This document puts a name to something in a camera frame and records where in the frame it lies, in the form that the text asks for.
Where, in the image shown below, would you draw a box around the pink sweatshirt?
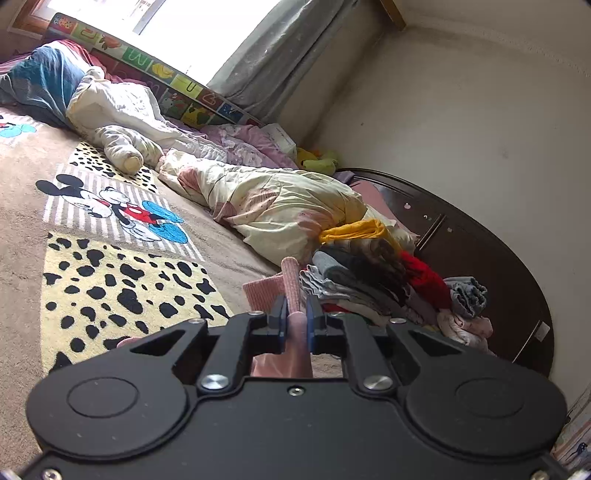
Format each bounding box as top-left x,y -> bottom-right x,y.
116,257 -> 312,390

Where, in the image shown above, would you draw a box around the folded red black garment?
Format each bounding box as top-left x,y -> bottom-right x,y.
322,303 -> 353,314

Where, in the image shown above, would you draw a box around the purple folded garment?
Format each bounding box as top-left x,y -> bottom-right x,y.
406,286 -> 438,326

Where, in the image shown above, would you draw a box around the folded grey white garments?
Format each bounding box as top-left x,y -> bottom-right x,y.
300,251 -> 423,325

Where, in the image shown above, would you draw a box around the folded dark brown garments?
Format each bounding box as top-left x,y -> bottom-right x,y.
320,238 -> 410,305

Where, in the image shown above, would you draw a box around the red fleece garment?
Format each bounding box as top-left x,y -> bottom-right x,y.
400,251 -> 452,310

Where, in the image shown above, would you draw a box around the white patterned folded cloth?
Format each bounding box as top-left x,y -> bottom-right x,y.
437,310 -> 493,353

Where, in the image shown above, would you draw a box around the grey rolled garment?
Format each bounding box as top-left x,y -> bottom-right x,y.
444,276 -> 488,320

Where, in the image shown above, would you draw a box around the cream floral duvet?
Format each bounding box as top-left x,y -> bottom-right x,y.
66,67 -> 415,264

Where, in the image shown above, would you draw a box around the yellow garment on pile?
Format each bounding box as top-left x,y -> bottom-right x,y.
318,219 -> 402,252

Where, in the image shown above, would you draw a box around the dark wooden headboard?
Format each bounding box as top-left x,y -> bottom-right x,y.
349,168 -> 554,376

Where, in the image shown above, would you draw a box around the Mickey Mouse bed blanket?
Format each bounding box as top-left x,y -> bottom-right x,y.
1,107 -> 276,467

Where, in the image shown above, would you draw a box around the pink purple bedsheet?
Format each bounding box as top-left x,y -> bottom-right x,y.
162,124 -> 297,170

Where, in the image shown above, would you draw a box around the yellow green plush toy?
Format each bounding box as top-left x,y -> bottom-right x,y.
297,147 -> 339,176

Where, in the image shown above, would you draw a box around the rolled cream baby garment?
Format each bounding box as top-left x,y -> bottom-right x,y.
92,125 -> 164,175

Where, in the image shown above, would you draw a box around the colourful alphabet bed bumper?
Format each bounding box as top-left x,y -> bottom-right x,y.
44,13 -> 263,129

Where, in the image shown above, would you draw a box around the grey window curtain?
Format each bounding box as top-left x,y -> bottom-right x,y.
208,0 -> 356,123

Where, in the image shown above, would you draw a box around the blue pillow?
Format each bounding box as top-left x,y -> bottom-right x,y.
1,42 -> 91,129

